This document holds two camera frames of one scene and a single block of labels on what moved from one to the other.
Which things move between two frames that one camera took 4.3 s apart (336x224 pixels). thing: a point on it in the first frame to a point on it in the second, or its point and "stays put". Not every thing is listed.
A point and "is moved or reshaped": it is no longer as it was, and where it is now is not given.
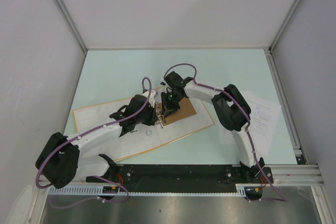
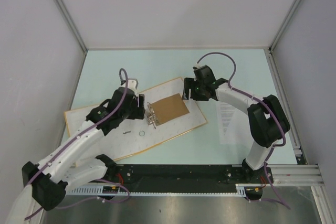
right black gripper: x=167 y=109 to x=189 y=83
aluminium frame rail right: x=284 y=105 stays put
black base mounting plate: x=183 y=178 stays put
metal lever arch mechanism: x=161 y=117 is moved or reshaped
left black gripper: x=153 y=116 to x=139 y=111
